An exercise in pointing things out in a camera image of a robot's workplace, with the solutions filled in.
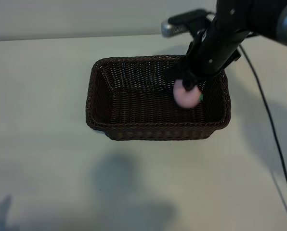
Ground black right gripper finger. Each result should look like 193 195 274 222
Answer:
163 61 186 80
183 78 199 92

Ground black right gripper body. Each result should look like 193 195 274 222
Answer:
179 0 254 80

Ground pink peach with green stem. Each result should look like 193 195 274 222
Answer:
173 78 204 108

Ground dark brown wicker basket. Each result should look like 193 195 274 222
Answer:
85 54 231 141

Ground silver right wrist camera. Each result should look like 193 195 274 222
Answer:
161 9 216 38

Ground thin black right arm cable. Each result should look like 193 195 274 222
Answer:
238 45 287 224

